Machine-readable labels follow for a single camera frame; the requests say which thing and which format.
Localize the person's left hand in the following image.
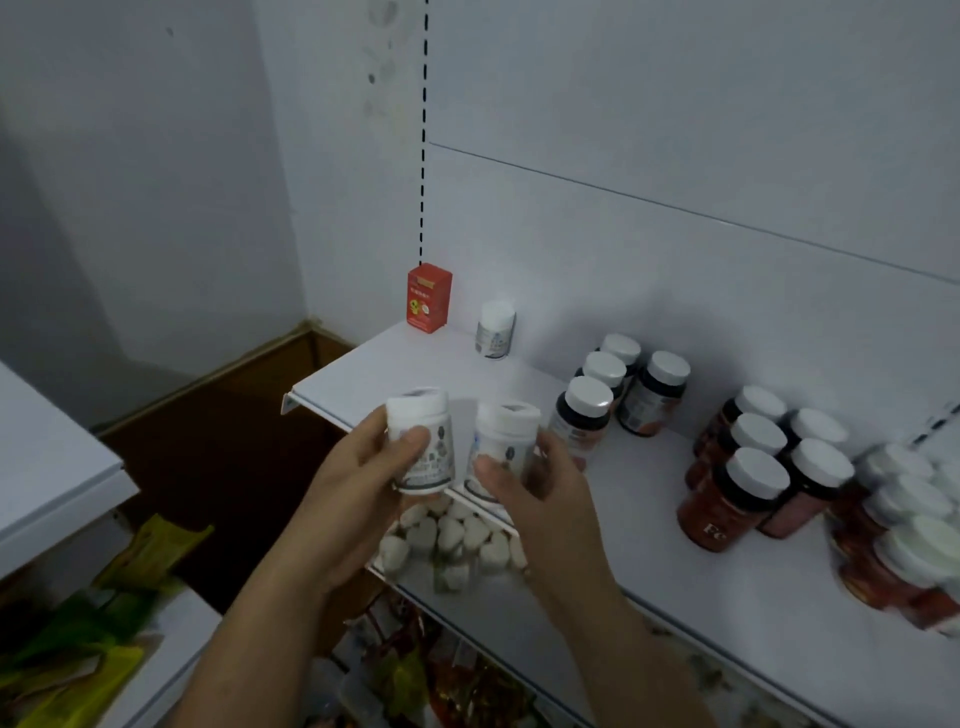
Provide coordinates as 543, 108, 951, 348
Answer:
296, 407, 430, 595

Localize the person's right hand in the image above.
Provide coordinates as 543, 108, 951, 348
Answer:
474, 431, 625, 625

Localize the silver label bottle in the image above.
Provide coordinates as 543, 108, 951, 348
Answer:
475, 299, 518, 361
462, 401, 543, 505
384, 386, 457, 496

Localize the white metal shelf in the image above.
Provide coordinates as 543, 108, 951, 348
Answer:
281, 0, 960, 728
0, 359, 226, 728

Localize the person's left forearm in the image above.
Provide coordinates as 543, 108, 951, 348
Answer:
168, 554, 354, 728

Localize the red carton box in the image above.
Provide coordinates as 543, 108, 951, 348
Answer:
406, 263, 454, 332

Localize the stack of white heart-lid jars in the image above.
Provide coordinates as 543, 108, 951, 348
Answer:
377, 494, 530, 595

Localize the pile of mixed packets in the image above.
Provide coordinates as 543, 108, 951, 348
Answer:
329, 592, 549, 728

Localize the pile of snack bags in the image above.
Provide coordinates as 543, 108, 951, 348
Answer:
0, 513, 215, 728

